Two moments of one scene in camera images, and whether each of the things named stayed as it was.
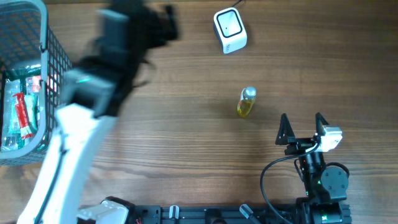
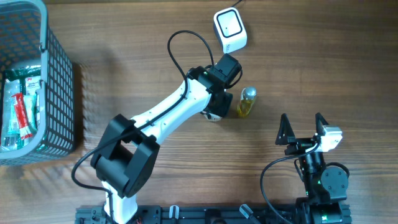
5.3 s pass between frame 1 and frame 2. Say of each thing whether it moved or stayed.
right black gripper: stayed
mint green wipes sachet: stayed
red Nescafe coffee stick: stayed
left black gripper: moved
